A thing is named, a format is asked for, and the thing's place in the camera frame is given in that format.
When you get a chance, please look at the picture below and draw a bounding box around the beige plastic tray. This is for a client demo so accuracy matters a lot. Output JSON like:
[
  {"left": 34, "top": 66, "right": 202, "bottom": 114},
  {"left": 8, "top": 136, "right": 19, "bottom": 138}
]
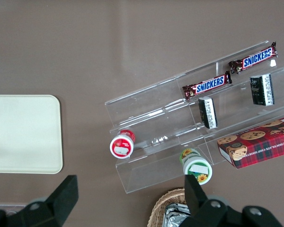
[{"left": 0, "top": 94, "right": 63, "bottom": 175}]

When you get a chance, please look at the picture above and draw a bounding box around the red tartan cookie box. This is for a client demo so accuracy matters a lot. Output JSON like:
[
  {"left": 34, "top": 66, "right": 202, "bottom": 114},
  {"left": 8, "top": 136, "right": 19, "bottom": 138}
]
[{"left": 216, "top": 114, "right": 284, "bottom": 170}]

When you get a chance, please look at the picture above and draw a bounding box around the clear acrylic stepped display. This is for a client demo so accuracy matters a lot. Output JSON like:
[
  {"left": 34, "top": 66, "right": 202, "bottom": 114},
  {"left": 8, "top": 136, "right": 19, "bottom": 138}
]
[{"left": 104, "top": 39, "right": 284, "bottom": 195}]

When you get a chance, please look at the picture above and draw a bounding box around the oval wicker basket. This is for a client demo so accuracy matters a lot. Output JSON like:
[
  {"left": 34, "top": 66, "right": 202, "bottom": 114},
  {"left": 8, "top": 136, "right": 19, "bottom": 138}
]
[{"left": 147, "top": 187, "right": 193, "bottom": 227}]

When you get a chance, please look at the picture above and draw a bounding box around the red lid white cup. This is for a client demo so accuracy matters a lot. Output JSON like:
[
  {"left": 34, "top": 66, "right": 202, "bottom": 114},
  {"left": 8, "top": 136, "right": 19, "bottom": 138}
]
[{"left": 109, "top": 128, "right": 136, "bottom": 159}]

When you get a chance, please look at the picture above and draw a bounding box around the Snickers chocolate bar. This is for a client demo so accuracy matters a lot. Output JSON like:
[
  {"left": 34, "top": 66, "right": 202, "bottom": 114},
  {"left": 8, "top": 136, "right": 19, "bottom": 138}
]
[
  {"left": 228, "top": 42, "right": 279, "bottom": 75},
  {"left": 182, "top": 71, "right": 233, "bottom": 100}
]

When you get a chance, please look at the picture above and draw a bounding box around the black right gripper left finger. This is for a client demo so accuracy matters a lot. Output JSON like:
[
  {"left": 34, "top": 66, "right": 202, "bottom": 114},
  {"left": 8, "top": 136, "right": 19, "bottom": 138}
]
[{"left": 21, "top": 175, "right": 79, "bottom": 227}]

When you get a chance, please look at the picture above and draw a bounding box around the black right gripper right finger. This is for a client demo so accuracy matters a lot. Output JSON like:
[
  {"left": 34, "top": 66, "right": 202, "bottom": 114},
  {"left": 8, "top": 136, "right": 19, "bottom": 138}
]
[{"left": 179, "top": 175, "right": 235, "bottom": 227}]

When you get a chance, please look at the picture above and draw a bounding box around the green lid sunflower cup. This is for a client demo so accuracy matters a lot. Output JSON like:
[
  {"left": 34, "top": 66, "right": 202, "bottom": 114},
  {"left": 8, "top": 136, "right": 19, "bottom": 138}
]
[{"left": 178, "top": 148, "right": 213, "bottom": 185}]

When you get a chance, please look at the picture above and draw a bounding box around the small black box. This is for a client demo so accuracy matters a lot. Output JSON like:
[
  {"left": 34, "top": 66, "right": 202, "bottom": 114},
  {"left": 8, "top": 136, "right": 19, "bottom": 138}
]
[
  {"left": 248, "top": 73, "right": 275, "bottom": 107},
  {"left": 198, "top": 97, "right": 219, "bottom": 129}
]

